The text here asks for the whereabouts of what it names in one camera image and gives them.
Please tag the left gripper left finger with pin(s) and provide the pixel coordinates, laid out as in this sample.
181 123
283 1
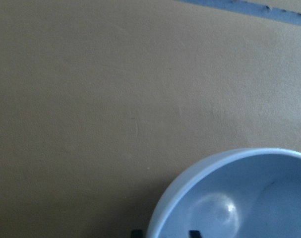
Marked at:
136 233

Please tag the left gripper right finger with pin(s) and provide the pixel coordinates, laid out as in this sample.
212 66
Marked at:
195 234

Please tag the blue bowl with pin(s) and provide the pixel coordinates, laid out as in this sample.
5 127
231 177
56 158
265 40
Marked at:
242 193

